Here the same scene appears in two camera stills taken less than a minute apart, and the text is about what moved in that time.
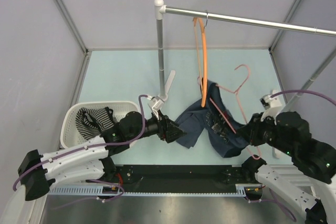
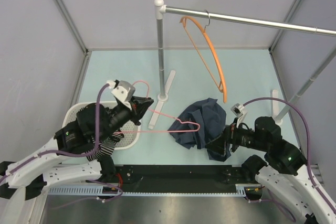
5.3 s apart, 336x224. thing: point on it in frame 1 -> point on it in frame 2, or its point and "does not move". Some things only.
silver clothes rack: x=160 y=11 does not move
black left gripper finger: x=173 y=132 -> x=139 y=110
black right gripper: x=250 y=131 -> x=218 y=145
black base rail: x=178 y=178 does not move
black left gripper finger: x=167 y=122 -> x=140 y=104
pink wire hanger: x=237 y=92 -> x=163 y=114
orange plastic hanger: x=203 y=88 -> x=221 y=86
